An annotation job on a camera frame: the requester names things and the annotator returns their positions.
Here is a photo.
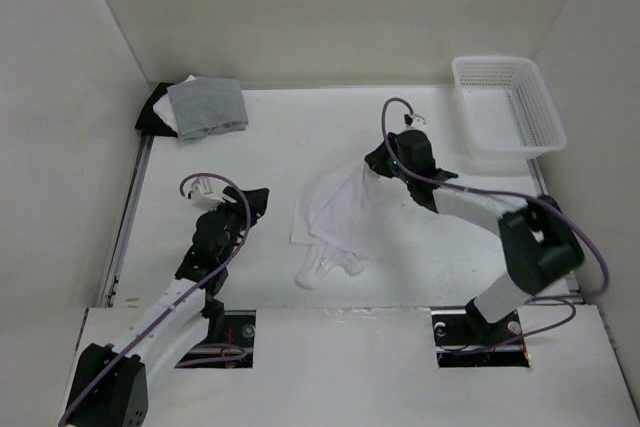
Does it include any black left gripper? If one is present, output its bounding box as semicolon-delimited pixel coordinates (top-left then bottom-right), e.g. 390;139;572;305
208;187;268;265

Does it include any white tank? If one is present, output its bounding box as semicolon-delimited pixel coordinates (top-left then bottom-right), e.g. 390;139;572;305
290;160;383;290
153;75;196;139

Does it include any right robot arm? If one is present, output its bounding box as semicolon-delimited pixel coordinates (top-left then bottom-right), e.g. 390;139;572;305
365;129;584;345

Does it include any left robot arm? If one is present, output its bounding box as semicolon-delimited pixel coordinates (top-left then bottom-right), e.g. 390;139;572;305
59;183;270;426

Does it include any folded grey tank top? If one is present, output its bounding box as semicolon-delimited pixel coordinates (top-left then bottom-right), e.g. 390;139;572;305
168;77;249;140

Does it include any folded black tank top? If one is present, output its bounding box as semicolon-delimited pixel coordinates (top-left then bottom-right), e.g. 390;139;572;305
135;82;177;138

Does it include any folded white tank top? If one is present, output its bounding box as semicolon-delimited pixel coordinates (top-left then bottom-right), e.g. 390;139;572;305
153;75;196;139

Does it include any white plastic basket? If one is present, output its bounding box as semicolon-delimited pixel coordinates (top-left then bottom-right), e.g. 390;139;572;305
451;56;567;161

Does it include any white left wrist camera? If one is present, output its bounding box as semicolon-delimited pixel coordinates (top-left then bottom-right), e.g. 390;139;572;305
186;177;224;211

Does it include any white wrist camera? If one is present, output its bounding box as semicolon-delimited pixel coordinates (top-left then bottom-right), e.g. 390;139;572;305
403;112;426;130
186;177;224;211

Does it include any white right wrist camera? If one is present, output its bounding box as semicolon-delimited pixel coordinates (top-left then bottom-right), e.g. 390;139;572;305
403;112;426;130

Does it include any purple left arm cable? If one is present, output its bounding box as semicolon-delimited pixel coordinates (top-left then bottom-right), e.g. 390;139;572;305
57;172;253;427

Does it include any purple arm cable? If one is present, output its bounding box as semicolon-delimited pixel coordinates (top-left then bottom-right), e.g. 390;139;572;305
380;96;612;356
57;172;253;427

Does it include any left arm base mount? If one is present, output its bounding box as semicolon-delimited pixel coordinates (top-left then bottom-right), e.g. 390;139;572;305
177;310;257;369

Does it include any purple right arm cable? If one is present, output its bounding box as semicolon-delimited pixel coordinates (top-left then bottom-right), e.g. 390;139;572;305
380;96;612;356

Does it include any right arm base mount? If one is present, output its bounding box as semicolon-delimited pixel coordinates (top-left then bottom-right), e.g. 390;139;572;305
431;309;529;368

